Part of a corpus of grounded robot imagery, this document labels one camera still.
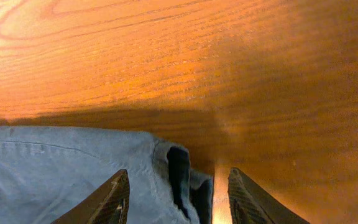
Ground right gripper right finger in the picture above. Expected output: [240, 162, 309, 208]
[228, 167, 309, 224]

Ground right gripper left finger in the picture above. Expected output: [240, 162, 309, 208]
[52, 169, 130, 224]

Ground blue denim shorts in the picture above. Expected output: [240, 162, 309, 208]
[0, 126, 213, 223]

